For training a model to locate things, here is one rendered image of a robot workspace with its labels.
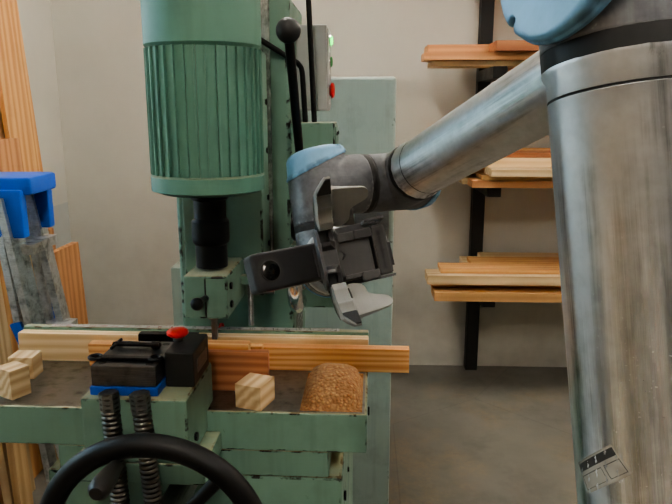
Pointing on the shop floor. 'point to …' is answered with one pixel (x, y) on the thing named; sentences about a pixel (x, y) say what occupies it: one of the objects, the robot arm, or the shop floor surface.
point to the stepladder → (34, 187)
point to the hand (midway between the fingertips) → (336, 252)
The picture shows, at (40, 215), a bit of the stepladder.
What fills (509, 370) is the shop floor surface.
